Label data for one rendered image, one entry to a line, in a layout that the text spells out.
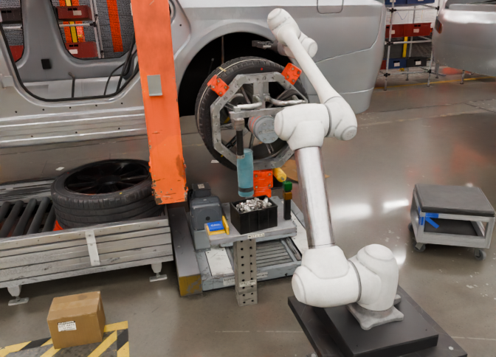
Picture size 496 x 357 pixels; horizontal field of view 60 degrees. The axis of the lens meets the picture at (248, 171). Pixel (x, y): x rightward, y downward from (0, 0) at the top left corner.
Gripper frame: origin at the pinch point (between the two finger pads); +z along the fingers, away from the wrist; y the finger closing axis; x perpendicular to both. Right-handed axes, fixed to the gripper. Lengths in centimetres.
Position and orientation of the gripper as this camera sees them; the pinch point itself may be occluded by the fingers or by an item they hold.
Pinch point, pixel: (257, 43)
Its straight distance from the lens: 243.1
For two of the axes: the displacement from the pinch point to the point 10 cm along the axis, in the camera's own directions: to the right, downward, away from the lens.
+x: -0.2, -9.3, -3.7
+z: -6.2, -2.8, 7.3
